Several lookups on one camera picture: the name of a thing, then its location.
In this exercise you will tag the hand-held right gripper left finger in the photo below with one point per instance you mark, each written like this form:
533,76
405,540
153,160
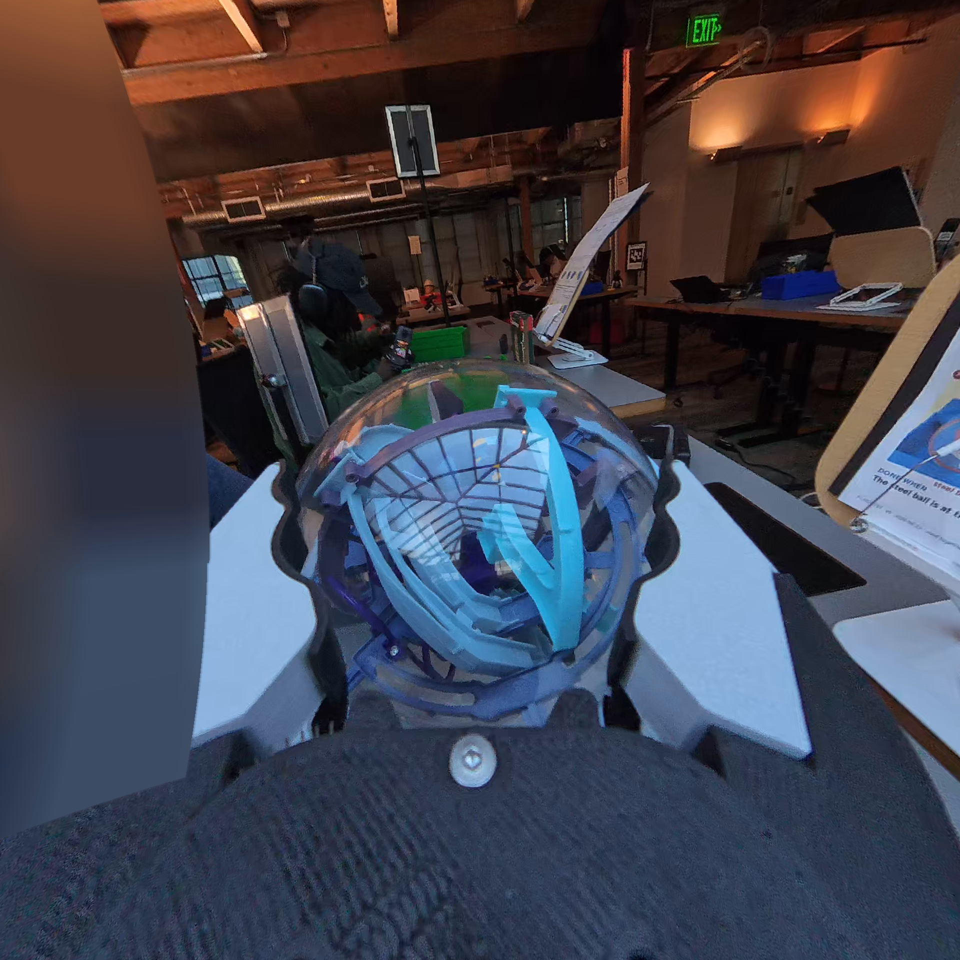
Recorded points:
255,615

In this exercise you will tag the black laptop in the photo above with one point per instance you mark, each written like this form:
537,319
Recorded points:
697,289

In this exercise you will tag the green exit sign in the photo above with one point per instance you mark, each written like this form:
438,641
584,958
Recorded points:
705,30

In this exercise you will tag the long grey top table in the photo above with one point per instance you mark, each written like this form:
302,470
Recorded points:
750,306

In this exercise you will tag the printed marker tag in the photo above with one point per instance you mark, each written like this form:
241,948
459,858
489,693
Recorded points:
636,255

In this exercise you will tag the black table mat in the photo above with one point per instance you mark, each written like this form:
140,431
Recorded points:
780,540

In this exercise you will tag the small red green box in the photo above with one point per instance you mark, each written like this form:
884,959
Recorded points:
521,334

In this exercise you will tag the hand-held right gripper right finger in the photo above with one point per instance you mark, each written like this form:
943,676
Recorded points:
712,622

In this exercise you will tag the silver metal case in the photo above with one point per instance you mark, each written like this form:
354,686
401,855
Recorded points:
281,360

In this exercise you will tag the small blue bin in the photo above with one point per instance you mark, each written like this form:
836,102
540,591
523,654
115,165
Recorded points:
592,288

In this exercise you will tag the light panel on stand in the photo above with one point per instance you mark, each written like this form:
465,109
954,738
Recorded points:
412,141

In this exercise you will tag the blue plastic bin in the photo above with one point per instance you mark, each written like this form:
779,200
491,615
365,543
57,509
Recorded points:
799,285

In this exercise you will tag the wooden document stand with folder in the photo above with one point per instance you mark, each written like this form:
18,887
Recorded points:
885,255

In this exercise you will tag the clear maze ball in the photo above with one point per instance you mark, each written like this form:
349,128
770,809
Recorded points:
480,525

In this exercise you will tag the person's leg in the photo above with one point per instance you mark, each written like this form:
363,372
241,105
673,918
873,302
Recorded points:
225,487

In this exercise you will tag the wooden document stand with sheet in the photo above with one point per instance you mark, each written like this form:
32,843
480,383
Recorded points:
592,247
900,450

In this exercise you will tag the green plastic bin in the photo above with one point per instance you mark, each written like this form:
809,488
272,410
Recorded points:
439,343

